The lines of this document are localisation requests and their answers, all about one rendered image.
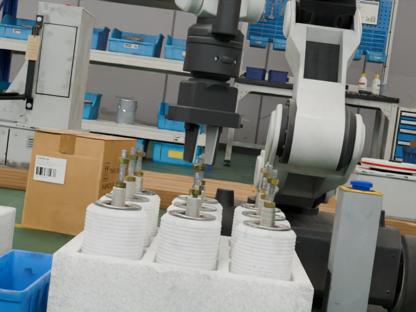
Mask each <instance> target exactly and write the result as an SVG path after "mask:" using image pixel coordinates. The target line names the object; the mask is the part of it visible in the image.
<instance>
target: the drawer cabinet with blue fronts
mask: <svg viewBox="0 0 416 312"><path fill-rule="evenodd" d="M388 121H389V120H388V118H387V117H386V116H385V120H384V129H383V137H382V142H381V150H380V155H379V160H382V159H383V155H384V146H385V142H386V133H387V128H388ZM410 140H415V141H416V109H411V108H403V107H397V114H396V122H395V127H394V135H393V140H392V148H391V156H390V160H399V161H402V158H403V152H402V146H405V147H410Z"/></svg>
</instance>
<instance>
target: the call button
mask: <svg viewBox="0 0 416 312"><path fill-rule="evenodd" d="M350 184H351V185H352V188H353V189H359V190H365V191H369V190H370V188H372V187H373V183H371V182H367V181H360V180H351V181H350Z"/></svg>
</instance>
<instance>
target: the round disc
mask: <svg viewBox="0 0 416 312"><path fill-rule="evenodd" d="M361 165H363V166H366V167H369V168H370V169H372V170H377V171H384V172H388V173H397V174H402V175H410V174H411V173H414V174H416V165H414V164H410V163H402V161H399V160H390V159H389V160H379V159H373V158H362V160H361Z"/></svg>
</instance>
